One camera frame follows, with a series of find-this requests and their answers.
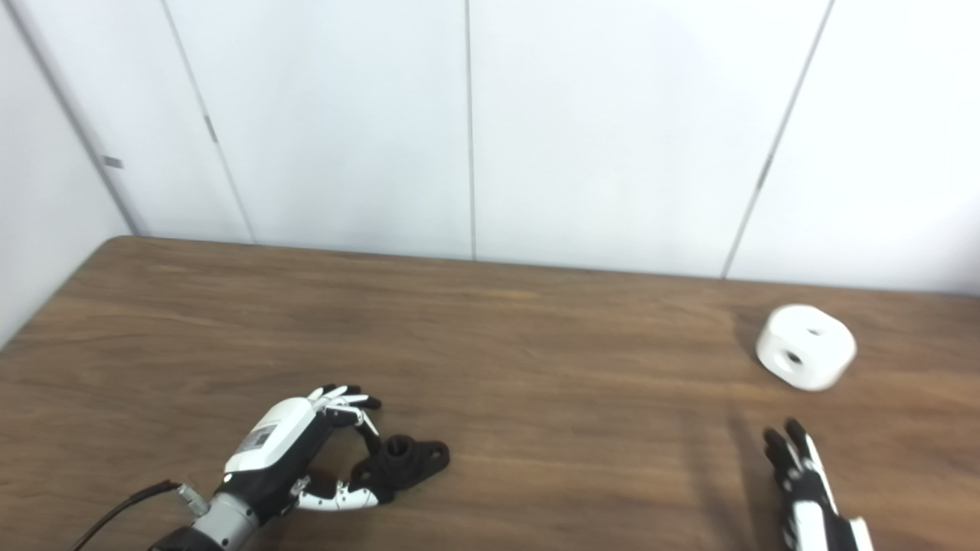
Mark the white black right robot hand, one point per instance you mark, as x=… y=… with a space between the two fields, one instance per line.
x=811 y=520

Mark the black flanged holder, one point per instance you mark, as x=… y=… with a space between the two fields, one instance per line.
x=406 y=459

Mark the round white piece with holes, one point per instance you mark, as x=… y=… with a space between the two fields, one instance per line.
x=819 y=348

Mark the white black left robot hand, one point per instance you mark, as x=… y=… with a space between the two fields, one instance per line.
x=276 y=451

